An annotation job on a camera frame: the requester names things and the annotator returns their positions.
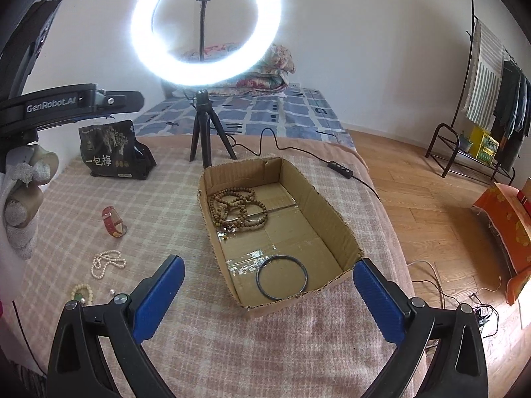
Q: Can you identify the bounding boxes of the red box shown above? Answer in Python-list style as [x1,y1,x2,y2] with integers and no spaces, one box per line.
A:
[516,176,531,212]

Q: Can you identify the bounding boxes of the orange floral cloth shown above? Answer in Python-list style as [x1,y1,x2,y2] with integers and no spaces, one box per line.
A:
[472,182,531,305]

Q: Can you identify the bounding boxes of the black snack bag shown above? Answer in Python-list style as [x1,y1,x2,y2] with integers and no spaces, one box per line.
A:
[79,119,157,181]

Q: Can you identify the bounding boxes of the pink plaid blanket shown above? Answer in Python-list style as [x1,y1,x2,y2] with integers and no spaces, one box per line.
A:
[0,135,416,398]

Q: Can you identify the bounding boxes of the yellow green box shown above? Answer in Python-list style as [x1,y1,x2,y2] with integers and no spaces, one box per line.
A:
[469,126,500,162]

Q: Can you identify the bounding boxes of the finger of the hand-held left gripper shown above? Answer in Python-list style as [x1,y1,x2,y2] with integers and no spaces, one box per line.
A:
[96,87,146,114]

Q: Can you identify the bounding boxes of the dark hanging clothes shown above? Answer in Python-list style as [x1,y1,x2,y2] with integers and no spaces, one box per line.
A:
[493,60,531,175]

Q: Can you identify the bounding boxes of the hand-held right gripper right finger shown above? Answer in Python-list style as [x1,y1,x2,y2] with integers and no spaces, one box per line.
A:
[352,257,489,398]

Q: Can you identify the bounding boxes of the black bangle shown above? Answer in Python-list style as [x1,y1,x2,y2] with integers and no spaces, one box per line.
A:
[256,255,308,300]

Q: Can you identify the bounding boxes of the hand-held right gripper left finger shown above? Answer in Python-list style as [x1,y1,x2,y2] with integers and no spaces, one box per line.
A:
[47,254,186,398]

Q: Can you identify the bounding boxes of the black tripod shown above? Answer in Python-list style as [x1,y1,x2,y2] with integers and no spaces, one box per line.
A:
[189,89,238,162]

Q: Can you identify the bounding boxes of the striped cloth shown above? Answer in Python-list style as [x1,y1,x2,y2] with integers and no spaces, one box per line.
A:
[464,20,506,127]

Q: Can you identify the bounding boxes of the person's left hand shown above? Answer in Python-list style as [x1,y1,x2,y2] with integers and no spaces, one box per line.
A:
[0,141,59,260]

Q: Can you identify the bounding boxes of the blue patterned bed sheet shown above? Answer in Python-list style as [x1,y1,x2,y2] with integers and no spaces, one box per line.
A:
[133,87,357,150]

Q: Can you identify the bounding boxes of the pale bead bracelet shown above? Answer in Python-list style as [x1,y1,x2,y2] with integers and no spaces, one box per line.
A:
[70,283,96,305]

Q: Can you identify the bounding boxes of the folded floral quilt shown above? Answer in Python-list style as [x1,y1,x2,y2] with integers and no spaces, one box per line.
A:
[172,42,297,94]

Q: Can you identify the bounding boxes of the white ring light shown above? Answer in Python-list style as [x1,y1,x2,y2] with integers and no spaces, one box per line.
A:
[130,0,283,88]

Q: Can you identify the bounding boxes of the black metal clothes rack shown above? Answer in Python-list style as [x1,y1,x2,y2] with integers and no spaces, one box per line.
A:
[425,0,531,185]

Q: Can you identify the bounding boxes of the black floor cable bundle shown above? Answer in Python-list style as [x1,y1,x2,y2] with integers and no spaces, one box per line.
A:
[469,292,500,336]

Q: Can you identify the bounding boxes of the white pearl necklace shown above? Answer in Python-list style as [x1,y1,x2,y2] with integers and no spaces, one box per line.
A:
[91,250,126,279]

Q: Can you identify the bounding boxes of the red strap watch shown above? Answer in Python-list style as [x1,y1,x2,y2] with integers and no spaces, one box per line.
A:
[102,206,127,239]

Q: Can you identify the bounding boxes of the wooden bead necklace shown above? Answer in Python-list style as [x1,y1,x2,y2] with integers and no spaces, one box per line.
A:
[208,187,269,233]

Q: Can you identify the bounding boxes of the white floor cable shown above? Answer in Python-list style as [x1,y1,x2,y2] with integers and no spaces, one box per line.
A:
[407,259,504,299]

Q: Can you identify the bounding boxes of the cardboard box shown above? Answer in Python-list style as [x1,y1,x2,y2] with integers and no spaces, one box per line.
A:
[197,155,365,321]

